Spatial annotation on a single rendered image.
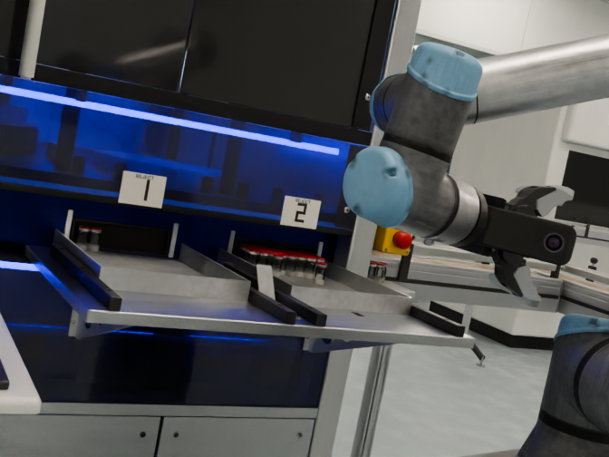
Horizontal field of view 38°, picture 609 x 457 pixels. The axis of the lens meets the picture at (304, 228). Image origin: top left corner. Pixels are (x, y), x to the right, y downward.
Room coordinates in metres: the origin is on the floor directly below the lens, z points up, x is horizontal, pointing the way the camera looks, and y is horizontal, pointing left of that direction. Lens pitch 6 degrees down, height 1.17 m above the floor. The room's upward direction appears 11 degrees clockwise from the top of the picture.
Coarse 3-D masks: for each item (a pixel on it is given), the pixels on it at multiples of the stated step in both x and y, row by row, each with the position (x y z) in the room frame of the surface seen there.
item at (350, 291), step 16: (224, 256) 1.78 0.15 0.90; (336, 272) 1.88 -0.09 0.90; (352, 272) 1.83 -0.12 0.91; (288, 288) 1.52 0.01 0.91; (304, 288) 1.53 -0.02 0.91; (320, 288) 1.54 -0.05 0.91; (336, 288) 1.78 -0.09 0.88; (352, 288) 1.82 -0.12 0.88; (368, 288) 1.77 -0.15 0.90; (384, 288) 1.72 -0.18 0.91; (320, 304) 1.54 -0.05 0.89; (336, 304) 1.56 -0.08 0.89; (352, 304) 1.58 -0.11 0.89; (368, 304) 1.59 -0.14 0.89; (384, 304) 1.61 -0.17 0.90; (400, 304) 1.63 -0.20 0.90
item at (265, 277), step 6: (258, 270) 1.52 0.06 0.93; (264, 270) 1.52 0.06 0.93; (270, 270) 1.53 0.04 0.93; (258, 276) 1.51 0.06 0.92; (264, 276) 1.52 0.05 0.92; (270, 276) 1.53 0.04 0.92; (258, 282) 1.51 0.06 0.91; (264, 282) 1.51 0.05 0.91; (270, 282) 1.52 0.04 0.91; (258, 288) 1.50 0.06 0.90; (264, 288) 1.51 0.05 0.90; (270, 288) 1.51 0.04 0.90; (270, 294) 1.51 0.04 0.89; (300, 318) 1.42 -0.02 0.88
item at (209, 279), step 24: (96, 264) 1.37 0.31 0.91; (120, 264) 1.59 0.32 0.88; (144, 264) 1.64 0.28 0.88; (168, 264) 1.69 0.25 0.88; (192, 264) 1.70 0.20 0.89; (216, 264) 1.60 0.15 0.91; (120, 288) 1.37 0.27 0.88; (144, 288) 1.39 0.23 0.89; (168, 288) 1.40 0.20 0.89; (192, 288) 1.42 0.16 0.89; (216, 288) 1.44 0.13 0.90; (240, 288) 1.47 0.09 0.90
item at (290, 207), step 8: (288, 200) 1.79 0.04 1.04; (296, 200) 1.80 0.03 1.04; (304, 200) 1.80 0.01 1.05; (312, 200) 1.81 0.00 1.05; (288, 208) 1.79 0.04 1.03; (296, 208) 1.80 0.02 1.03; (312, 208) 1.81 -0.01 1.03; (288, 216) 1.79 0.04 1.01; (304, 216) 1.81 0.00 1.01; (312, 216) 1.82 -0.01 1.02; (280, 224) 1.78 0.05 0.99; (288, 224) 1.79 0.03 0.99; (296, 224) 1.80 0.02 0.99; (304, 224) 1.81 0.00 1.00; (312, 224) 1.82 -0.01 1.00
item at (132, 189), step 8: (128, 176) 1.62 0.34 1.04; (136, 176) 1.63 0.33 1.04; (144, 176) 1.64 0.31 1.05; (152, 176) 1.65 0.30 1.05; (160, 176) 1.65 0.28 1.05; (128, 184) 1.62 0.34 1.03; (136, 184) 1.63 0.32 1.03; (144, 184) 1.64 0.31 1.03; (152, 184) 1.65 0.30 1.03; (160, 184) 1.65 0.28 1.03; (120, 192) 1.62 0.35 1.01; (128, 192) 1.63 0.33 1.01; (136, 192) 1.63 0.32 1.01; (144, 192) 1.64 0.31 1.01; (152, 192) 1.65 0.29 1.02; (160, 192) 1.66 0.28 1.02; (120, 200) 1.62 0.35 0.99; (128, 200) 1.63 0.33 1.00; (136, 200) 1.63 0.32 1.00; (144, 200) 1.64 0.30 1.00; (152, 200) 1.65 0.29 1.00; (160, 200) 1.66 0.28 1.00; (160, 208) 1.66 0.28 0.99
